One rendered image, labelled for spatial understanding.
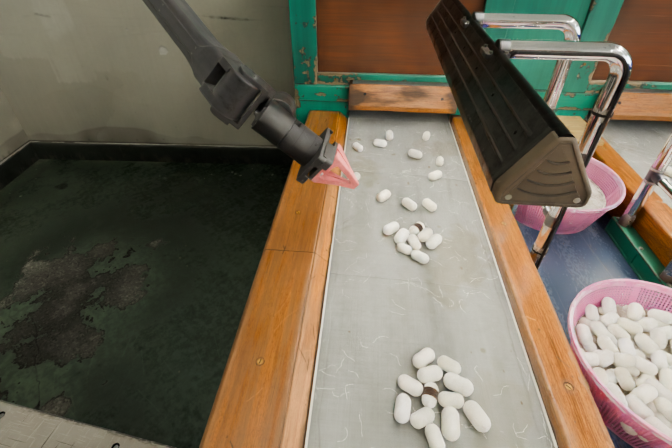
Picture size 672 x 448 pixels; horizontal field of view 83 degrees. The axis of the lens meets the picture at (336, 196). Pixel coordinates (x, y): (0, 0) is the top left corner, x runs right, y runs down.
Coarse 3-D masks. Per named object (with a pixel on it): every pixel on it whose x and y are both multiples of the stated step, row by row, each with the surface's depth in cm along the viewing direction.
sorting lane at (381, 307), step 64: (384, 128) 110; (448, 128) 110; (448, 192) 86; (384, 256) 70; (448, 256) 70; (384, 320) 59; (448, 320) 59; (512, 320) 59; (320, 384) 52; (384, 384) 52; (512, 384) 52
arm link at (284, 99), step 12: (240, 72) 57; (252, 72) 59; (264, 84) 59; (264, 96) 58; (276, 96) 66; (288, 96) 68; (252, 108) 59; (288, 108) 65; (228, 120) 60; (240, 120) 60
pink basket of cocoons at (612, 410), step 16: (592, 288) 61; (608, 288) 62; (624, 288) 62; (640, 288) 62; (656, 288) 61; (576, 304) 59; (592, 304) 62; (624, 304) 63; (640, 304) 63; (656, 304) 62; (576, 320) 60; (576, 352) 52; (592, 384) 51; (608, 400) 49; (608, 416) 51; (624, 416) 48; (624, 432) 50; (640, 432) 47; (656, 432) 44
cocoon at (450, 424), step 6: (444, 408) 48; (450, 408) 47; (444, 414) 47; (450, 414) 46; (456, 414) 47; (444, 420) 46; (450, 420) 46; (456, 420) 46; (444, 426) 46; (450, 426) 45; (456, 426) 46; (444, 432) 45; (450, 432) 45; (456, 432) 45; (450, 438) 45; (456, 438) 45
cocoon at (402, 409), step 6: (402, 396) 48; (408, 396) 49; (396, 402) 48; (402, 402) 48; (408, 402) 48; (396, 408) 48; (402, 408) 47; (408, 408) 47; (396, 414) 47; (402, 414) 47; (408, 414) 47; (396, 420) 47; (402, 420) 47
